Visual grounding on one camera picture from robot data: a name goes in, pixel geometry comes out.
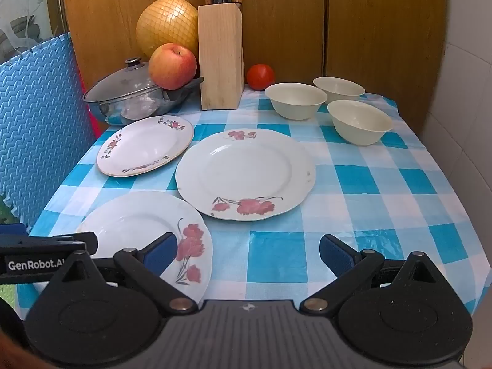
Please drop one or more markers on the wooden cabinet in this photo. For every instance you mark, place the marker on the wooden cabinet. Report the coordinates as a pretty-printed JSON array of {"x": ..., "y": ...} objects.
[{"x": 346, "y": 19}]

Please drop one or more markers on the steel pot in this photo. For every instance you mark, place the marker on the steel pot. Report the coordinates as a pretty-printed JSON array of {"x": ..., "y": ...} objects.
[{"x": 127, "y": 109}]

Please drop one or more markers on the small gold-rimmed floral plate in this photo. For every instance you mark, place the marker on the small gold-rimmed floral plate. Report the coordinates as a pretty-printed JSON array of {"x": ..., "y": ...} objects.
[{"x": 144, "y": 146}]

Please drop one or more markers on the cream bowl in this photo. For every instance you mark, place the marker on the cream bowl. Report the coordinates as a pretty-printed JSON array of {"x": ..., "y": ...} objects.
[
  {"x": 361, "y": 123},
  {"x": 296, "y": 103},
  {"x": 340, "y": 86}
]

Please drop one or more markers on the blue foam mat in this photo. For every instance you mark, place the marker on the blue foam mat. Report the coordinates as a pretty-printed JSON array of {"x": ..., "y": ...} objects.
[{"x": 42, "y": 123}]

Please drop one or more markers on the blue white checkered tablecloth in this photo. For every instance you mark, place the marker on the blue white checkered tablecloth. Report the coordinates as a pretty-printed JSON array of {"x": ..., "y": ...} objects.
[{"x": 365, "y": 200}]

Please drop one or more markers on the red yellow apple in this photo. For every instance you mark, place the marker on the red yellow apple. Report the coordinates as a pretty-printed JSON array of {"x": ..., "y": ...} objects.
[{"x": 172, "y": 67}]

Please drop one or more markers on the red plastic item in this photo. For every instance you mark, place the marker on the red plastic item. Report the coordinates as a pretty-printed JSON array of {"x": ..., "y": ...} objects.
[{"x": 94, "y": 125}]

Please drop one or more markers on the large white floral plate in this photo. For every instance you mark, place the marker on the large white floral plate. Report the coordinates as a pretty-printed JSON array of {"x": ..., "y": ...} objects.
[{"x": 246, "y": 173}]

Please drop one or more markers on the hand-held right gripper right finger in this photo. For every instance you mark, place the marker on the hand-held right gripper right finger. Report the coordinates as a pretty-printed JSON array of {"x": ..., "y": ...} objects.
[{"x": 336, "y": 255}]

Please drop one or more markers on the yellow pomelo in net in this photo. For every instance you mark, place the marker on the yellow pomelo in net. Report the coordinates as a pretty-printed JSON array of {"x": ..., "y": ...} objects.
[{"x": 165, "y": 23}]

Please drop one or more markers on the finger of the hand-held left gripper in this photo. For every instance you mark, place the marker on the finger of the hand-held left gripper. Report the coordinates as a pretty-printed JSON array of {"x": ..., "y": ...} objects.
[{"x": 92, "y": 244}]

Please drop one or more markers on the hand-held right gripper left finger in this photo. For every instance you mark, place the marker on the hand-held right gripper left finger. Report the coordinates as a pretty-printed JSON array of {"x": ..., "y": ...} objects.
[{"x": 163, "y": 253}]

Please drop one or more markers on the white plate large red flower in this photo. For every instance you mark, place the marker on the white plate large red flower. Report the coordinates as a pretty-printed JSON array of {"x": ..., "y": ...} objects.
[{"x": 130, "y": 223}]

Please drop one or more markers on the red tomato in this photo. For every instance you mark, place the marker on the red tomato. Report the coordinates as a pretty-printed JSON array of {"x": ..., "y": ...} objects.
[{"x": 260, "y": 77}]

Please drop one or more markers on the wooden knife block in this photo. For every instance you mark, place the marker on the wooden knife block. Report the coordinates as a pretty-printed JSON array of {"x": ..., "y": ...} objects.
[{"x": 221, "y": 57}]

